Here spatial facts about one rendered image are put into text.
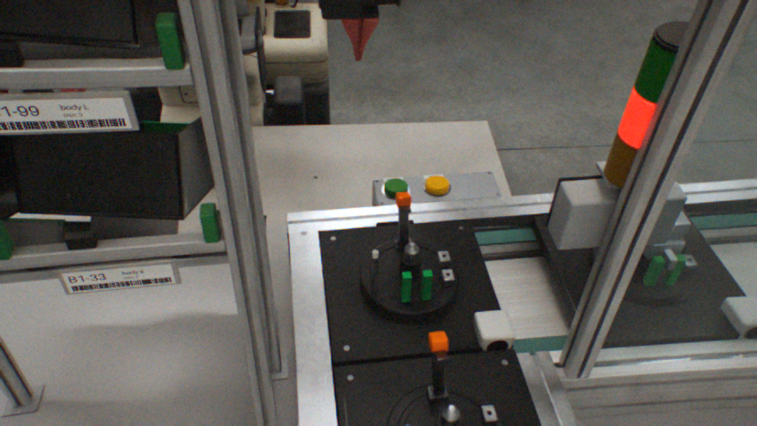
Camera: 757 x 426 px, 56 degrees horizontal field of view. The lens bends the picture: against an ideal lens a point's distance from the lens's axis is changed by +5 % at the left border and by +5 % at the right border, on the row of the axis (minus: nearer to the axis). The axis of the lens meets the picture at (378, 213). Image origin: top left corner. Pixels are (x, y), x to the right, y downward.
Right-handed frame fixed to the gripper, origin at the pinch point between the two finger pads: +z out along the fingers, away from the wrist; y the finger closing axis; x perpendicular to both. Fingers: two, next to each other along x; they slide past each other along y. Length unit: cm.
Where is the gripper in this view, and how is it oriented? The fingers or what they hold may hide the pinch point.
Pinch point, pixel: (357, 52)
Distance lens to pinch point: 94.1
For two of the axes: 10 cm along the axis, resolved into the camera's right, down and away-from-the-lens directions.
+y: 9.9, -0.7, 1.1
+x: -1.3, -6.7, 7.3
